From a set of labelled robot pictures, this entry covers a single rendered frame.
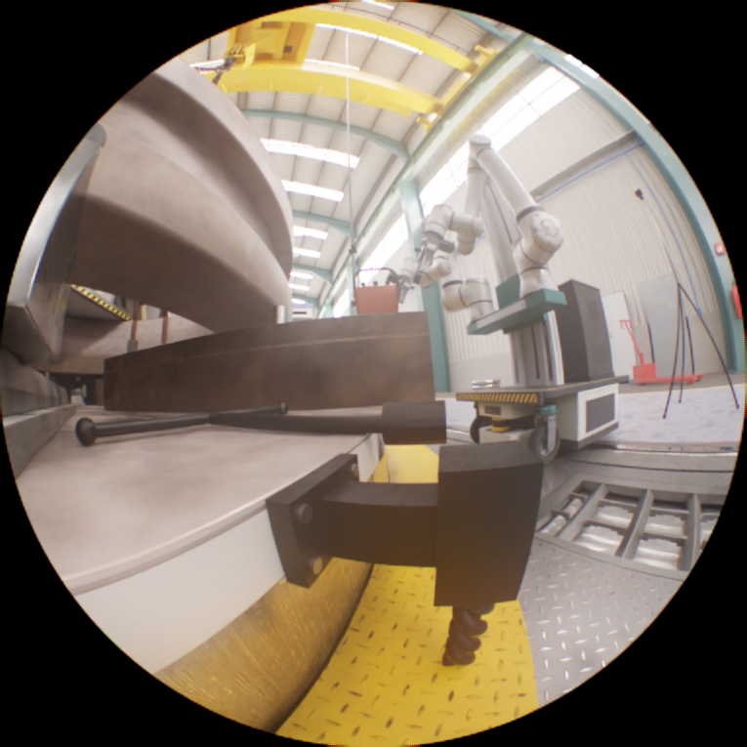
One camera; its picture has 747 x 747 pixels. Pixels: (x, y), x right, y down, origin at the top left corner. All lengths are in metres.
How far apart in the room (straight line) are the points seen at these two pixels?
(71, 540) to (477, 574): 0.25
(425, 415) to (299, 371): 0.75
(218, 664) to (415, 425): 0.35
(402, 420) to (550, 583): 0.42
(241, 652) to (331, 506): 0.17
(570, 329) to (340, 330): 1.15
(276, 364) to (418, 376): 0.59
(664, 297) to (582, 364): 5.52
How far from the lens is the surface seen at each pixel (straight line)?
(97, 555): 0.15
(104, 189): 0.83
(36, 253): 0.33
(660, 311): 6.69
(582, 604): 0.52
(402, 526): 0.19
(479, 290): 1.50
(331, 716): 0.40
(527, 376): 1.48
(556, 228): 1.07
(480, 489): 0.16
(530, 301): 1.12
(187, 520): 0.16
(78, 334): 5.32
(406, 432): 0.34
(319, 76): 11.62
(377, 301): 1.04
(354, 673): 0.42
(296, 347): 1.03
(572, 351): 1.40
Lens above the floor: 0.38
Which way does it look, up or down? 4 degrees up
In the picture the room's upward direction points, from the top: 4 degrees counter-clockwise
